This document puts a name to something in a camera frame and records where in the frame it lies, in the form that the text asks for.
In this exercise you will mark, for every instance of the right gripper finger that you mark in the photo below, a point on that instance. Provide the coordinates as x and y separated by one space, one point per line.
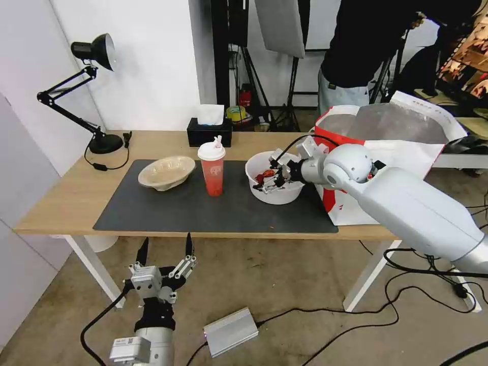
271 187
275 171

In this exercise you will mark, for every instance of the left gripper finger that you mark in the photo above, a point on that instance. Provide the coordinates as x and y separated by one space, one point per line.
142 251
188 248

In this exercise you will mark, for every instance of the red wrapper trash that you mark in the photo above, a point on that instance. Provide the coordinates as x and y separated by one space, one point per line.
264 176

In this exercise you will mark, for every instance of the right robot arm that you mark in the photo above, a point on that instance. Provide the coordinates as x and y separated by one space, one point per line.
411 207

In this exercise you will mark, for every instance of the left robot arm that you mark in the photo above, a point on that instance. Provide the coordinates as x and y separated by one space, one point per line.
146 349

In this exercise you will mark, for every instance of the white and red takeout bag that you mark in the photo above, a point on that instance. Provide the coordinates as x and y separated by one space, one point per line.
411 126

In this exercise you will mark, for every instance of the white plastic bowl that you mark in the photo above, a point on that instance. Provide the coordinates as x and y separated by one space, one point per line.
278 196

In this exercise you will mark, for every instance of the black desk mat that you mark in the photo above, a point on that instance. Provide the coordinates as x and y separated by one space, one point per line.
183 213

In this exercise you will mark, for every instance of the white waste bin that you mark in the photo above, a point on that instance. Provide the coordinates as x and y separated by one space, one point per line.
100 243

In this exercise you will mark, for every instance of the white table leg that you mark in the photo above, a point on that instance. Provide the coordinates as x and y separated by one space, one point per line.
95 268
371 274

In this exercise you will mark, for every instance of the red drink cup white lid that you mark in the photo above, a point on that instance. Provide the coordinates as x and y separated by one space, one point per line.
212 171

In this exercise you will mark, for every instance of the silver power supply box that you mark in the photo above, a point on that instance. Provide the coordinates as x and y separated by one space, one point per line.
230 332

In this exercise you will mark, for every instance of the yellow green tape rolls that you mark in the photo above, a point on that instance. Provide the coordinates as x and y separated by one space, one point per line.
237 113

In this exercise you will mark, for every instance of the black tissue box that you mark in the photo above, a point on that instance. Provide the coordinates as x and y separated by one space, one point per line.
209 135

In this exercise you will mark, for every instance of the black light stand tripod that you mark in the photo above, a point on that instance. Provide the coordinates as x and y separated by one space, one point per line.
282 95

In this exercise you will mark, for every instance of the beige paper bowl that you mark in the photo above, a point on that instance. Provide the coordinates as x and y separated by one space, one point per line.
166 171

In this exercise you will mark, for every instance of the red canister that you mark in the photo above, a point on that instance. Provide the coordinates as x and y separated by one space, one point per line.
244 97

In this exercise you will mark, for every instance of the white tissue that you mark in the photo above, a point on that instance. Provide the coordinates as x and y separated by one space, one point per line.
210 113

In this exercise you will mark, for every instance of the black desk lamp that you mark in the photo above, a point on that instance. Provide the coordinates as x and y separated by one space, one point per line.
101 143

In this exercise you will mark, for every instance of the pale cabinet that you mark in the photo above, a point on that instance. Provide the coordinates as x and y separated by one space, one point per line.
26 213

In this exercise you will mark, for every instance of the grey softbox panel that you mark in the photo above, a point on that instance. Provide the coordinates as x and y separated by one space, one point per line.
280 26

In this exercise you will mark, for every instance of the person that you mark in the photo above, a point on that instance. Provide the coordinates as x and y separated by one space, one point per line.
358 42

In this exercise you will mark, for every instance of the wooden side table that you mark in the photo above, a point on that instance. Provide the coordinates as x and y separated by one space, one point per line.
461 126

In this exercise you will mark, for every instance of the black device on side table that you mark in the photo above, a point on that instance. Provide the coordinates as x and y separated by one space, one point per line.
467 145

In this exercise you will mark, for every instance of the white power strip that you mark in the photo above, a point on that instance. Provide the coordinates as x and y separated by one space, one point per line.
468 293

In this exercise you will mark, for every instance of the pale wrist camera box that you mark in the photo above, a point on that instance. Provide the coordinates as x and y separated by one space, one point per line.
145 281
280 158

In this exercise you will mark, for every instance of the black metal rack frame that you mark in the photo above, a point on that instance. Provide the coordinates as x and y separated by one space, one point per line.
219 49

